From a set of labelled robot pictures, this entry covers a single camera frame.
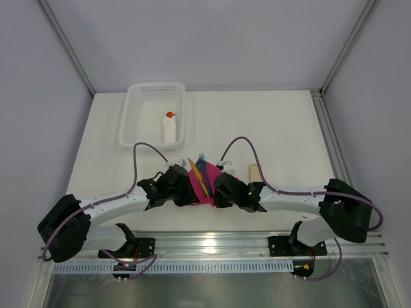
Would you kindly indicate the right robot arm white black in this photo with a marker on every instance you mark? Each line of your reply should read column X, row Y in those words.
column 305, row 200

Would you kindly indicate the beige wooden utensil tray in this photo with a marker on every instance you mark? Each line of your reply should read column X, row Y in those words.
column 254, row 173

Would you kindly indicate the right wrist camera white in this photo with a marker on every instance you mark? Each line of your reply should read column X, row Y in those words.
column 227, row 167

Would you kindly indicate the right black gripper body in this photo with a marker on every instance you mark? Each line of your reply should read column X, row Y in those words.
column 221, row 189

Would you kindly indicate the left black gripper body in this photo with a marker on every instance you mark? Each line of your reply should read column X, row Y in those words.
column 188, row 188

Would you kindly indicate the left controller board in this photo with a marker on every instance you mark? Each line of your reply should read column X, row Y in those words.
column 126, row 271

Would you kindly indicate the right controller board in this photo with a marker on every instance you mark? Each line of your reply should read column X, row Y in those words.
column 302, row 269

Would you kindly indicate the aluminium frame post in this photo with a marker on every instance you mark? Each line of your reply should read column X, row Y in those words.
column 63, row 40
column 355, row 33

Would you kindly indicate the white rolled napkin bundle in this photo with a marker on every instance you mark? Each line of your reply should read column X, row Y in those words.
column 169, row 128

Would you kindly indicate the aluminium front rail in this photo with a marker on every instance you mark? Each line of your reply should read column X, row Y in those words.
column 243, row 245

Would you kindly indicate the controller board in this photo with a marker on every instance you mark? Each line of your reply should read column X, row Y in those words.
column 302, row 269
column 126, row 271

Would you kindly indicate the left aluminium frame post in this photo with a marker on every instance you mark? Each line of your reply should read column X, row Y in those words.
column 63, row 40

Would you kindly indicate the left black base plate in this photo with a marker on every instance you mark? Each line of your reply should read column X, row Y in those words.
column 135, row 248

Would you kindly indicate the right aluminium frame post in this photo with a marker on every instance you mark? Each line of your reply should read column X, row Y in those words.
column 355, row 33

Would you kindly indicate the right aluminium side rail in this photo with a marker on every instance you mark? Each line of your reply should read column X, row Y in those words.
column 334, row 144

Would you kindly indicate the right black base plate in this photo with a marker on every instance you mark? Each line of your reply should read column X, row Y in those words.
column 279, row 246

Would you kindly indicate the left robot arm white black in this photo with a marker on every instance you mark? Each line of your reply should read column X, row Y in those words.
column 66, row 227

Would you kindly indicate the pink paper napkin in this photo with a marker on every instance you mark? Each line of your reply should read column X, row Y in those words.
column 213, row 172

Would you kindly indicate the white slotted cable duct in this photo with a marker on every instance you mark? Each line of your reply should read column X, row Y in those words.
column 180, row 267

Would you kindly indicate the white plastic basket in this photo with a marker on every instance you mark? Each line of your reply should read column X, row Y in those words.
column 144, row 106

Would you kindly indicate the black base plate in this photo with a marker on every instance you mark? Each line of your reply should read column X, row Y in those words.
column 135, row 248
column 279, row 246

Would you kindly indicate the gold metal knife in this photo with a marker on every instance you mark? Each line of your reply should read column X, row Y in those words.
column 198, row 176

